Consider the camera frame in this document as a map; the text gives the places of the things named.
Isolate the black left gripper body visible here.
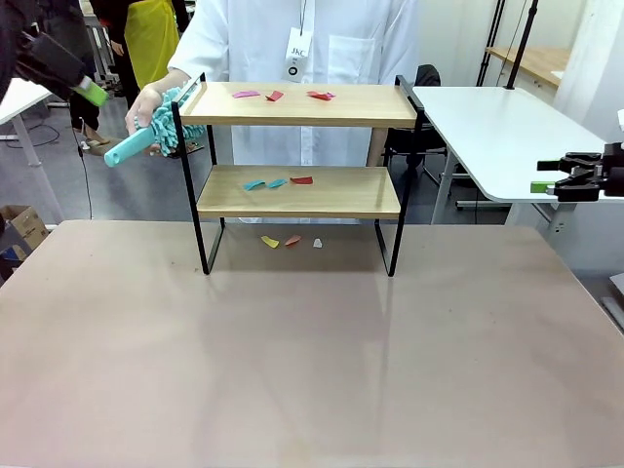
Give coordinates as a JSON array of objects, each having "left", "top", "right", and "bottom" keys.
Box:
[{"left": 14, "top": 31, "right": 88, "bottom": 101}]

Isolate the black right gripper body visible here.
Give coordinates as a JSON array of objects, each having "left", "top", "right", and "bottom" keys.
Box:
[{"left": 602, "top": 141, "right": 624, "bottom": 185}]

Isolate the teal microfibre duster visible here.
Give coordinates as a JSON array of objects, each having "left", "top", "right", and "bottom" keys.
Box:
[{"left": 103, "top": 85, "right": 206, "bottom": 170}]

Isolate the person's right forearm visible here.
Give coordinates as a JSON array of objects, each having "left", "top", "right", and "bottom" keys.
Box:
[{"left": 143, "top": 67, "right": 190, "bottom": 98}]

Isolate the person's left forearm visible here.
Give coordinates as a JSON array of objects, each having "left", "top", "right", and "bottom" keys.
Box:
[{"left": 366, "top": 127, "right": 386, "bottom": 168}]

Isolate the two-tier wooden black-framed shelf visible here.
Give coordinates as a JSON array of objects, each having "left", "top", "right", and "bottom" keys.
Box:
[{"left": 170, "top": 72, "right": 425, "bottom": 278}]

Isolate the person's right hand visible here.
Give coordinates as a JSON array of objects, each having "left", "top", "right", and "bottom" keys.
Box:
[{"left": 125, "top": 85, "right": 171, "bottom": 137}]

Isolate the person in dark clothes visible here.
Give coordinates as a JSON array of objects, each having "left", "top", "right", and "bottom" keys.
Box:
[{"left": 28, "top": 0, "right": 113, "bottom": 150}]

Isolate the white side table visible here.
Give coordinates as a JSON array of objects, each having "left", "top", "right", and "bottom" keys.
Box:
[{"left": 411, "top": 86, "right": 624, "bottom": 235}]

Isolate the person in yellow apron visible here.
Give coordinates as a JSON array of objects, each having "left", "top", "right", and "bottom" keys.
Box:
[{"left": 90, "top": 0, "right": 191, "bottom": 92}]

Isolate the wooden background desk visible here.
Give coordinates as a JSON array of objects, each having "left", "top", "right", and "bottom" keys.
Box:
[{"left": 486, "top": 46, "right": 571, "bottom": 89}]

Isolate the black pole stand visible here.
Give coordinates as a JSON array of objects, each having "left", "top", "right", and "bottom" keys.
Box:
[{"left": 504, "top": 0, "right": 541, "bottom": 92}]

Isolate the cardboard box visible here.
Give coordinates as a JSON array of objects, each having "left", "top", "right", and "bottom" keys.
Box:
[{"left": 0, "top": 204, "right": 51, "bottom": 262}]

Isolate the black tripod stand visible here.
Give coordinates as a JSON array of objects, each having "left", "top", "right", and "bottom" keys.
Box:
[{"left": 477, "top": 0, "right": 508, "bottom": 88}]

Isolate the person in white coat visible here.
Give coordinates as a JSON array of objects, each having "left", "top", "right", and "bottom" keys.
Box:
[{"left": 168, "top": 0, "right": 420, "bottom": 170}]

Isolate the black office chair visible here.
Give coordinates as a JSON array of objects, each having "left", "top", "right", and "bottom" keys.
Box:
[{"left": 382, "top": 63, "right": 472, "bottom": 196}]

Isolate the white name badge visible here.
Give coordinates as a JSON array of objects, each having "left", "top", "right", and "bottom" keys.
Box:
[{"left": 281, "top": 26, "right": 313, "bottom": 83}]

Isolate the black floor cable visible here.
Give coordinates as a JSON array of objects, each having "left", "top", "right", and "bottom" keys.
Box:
[{"left": 72, "top": 129, "right": 95, "bottom": 220}]

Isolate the grey metal frame piece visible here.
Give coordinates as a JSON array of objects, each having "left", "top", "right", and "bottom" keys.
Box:
[{"left": 600, "top": 272, "right": 624, "bottom": 337}]

